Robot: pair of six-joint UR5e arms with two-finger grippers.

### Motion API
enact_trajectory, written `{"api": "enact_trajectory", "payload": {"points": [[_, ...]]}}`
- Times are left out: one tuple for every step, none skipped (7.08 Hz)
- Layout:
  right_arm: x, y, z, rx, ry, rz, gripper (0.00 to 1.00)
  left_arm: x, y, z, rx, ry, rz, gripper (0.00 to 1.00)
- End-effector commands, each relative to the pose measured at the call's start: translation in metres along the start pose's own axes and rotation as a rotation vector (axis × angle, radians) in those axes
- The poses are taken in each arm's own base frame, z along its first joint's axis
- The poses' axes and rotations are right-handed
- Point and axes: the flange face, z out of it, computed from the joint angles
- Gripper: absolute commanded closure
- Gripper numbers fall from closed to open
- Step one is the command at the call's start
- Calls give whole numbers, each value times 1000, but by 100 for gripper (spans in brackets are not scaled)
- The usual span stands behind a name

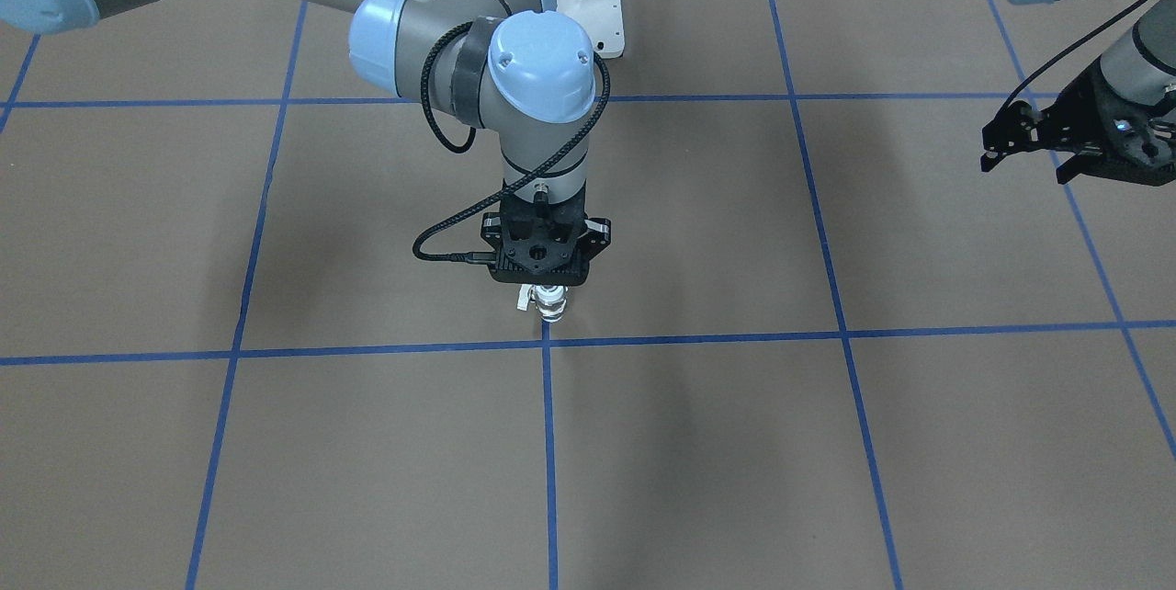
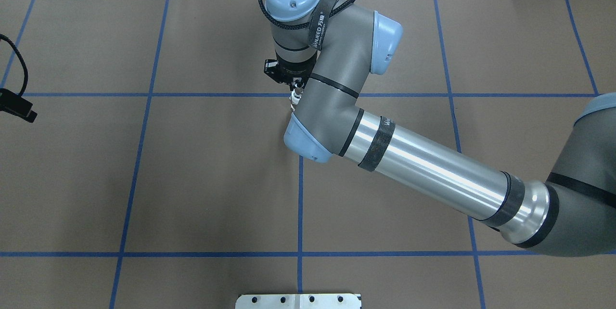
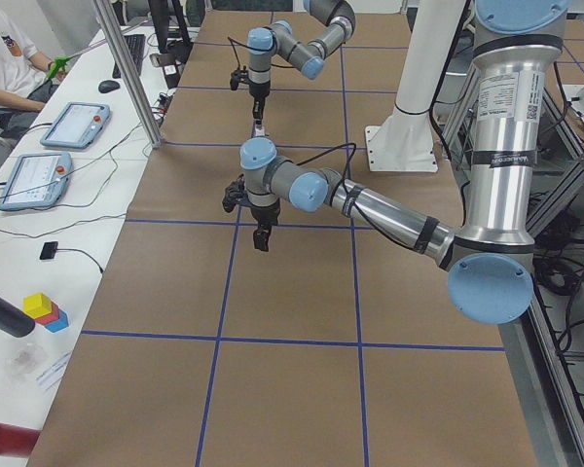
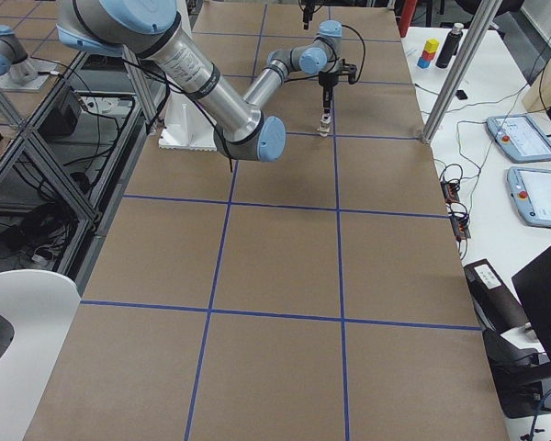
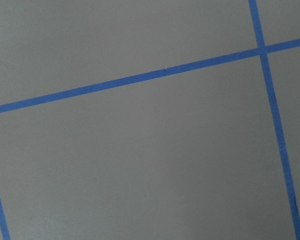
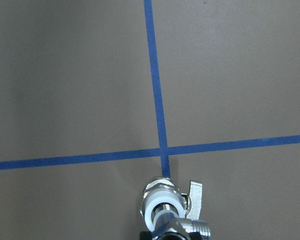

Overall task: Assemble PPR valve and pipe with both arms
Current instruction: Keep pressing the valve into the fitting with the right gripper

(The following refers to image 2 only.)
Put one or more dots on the white metal base plate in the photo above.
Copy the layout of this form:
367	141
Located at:
300	301

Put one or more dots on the chrome metal pipe fitting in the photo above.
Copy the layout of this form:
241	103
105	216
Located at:
298	85

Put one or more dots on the white PPR valve with handle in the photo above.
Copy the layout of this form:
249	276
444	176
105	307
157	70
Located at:
295	97

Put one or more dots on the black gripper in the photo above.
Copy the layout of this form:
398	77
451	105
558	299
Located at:
291	73

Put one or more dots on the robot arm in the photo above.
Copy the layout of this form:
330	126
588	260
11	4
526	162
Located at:
325	50

